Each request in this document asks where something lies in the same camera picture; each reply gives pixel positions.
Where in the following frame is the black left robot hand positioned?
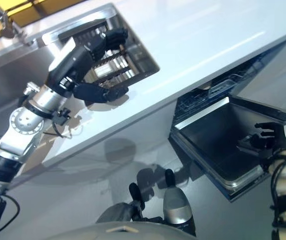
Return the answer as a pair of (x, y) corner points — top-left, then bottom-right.
(46, 27), (130, 104)

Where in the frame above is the stainless steel sink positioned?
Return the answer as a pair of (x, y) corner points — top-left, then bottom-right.
(42, 2), (161, 85)

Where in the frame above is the grey robot torso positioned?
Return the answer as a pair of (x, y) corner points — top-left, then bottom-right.
(49, 219), (196, 240)

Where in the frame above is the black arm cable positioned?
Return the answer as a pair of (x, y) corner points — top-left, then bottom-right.
(0, 191), (21, 238)

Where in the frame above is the stainless dishwasher door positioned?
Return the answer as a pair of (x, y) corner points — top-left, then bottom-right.
(169, 96), (286, 203)

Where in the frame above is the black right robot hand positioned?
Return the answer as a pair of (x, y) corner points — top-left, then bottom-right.
(237, 122), (286, 155)

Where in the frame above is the chrome faucet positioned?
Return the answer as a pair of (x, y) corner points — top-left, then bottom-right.
(0, 0), (35, 46)

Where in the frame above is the clear plastic container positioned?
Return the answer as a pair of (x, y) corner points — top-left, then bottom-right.
(207, 79), (234, 99)

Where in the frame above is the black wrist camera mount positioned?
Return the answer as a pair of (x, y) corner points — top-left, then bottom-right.
(52, 107), (72, 126)

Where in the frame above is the dark dish rack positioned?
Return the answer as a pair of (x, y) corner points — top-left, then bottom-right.
(57, 18), (134, 85)

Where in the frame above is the wire dishwasher rack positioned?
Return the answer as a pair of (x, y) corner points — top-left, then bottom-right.
(174, 61), (260, 120)

